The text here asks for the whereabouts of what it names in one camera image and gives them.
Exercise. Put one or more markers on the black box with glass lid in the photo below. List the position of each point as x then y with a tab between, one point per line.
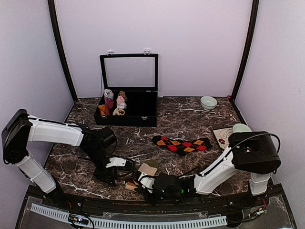
137	75

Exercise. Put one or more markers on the multicolour rolled sock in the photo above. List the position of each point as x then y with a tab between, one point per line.
108	94

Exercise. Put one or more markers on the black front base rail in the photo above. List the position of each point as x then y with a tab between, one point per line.
224	204

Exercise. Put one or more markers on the pale green bowl on plate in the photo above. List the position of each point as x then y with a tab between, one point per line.
239	128

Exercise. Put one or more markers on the white slotted cable duct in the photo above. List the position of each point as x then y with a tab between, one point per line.
99	223

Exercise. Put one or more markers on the beige rolled sock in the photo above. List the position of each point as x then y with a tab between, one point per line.
118	111

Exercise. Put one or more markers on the small circuit board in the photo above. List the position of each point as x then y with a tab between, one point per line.
78	220
257	212

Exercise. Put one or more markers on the small circuit board right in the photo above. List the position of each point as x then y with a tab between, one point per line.
257	212

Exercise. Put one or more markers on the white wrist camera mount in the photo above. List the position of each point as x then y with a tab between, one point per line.
146	181
116	162

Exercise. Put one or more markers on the brown rolled sock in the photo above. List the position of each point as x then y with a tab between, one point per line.
123	95

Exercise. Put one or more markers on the black left frame post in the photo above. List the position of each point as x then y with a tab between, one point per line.
60	49

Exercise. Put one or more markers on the orange rolled sock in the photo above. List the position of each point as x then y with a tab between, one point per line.
102	109

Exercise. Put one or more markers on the black right frame post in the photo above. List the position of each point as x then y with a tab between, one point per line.
246	51

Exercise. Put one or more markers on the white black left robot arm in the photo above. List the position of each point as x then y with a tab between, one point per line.
24	128

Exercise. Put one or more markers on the small circuit board left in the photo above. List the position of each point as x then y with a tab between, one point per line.
78	220

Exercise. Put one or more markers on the pale green bowl at back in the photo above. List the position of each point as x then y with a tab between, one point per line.
208	103

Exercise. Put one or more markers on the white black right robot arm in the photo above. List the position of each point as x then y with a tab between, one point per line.
252	152

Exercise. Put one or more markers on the magenta rolled sock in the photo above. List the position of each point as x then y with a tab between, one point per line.
109	102

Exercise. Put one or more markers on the black frame post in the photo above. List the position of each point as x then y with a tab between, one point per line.
246	51
60	49

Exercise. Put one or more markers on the black argyle orange red sock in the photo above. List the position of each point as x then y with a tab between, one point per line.
182	147

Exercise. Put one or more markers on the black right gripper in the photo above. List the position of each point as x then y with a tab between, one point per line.
150	199

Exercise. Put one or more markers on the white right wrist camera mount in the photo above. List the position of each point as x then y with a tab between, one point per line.
146	181

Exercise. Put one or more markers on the striped beige maroon sock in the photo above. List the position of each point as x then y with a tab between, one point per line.
149	167

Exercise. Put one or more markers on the square floral plate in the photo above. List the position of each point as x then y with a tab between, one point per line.
222	137

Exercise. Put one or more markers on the pink white rolled sock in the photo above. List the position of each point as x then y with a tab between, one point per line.
121	102

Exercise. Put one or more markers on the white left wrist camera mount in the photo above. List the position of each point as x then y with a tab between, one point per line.
116	162

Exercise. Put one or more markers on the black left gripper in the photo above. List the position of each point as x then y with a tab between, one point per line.
107	174

